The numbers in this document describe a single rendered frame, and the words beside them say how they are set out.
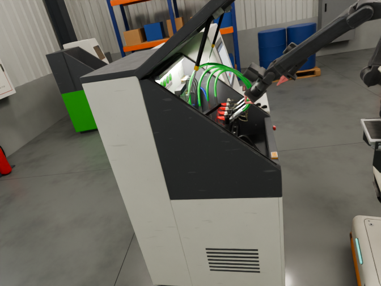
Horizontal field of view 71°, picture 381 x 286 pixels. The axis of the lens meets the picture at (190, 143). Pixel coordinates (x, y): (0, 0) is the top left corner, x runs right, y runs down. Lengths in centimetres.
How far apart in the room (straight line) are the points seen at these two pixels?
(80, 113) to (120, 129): 394
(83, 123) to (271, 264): 431
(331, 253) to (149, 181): 141
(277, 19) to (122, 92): 701
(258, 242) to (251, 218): 17
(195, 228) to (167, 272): 45
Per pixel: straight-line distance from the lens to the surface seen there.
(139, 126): 131
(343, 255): 228
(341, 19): 107
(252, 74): 124
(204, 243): 167
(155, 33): 697
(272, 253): 168
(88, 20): 870
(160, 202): 153
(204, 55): 185
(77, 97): 520
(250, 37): 796
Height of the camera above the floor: 167
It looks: 26 degrees down
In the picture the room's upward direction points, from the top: 11 degrees counter-clockwise
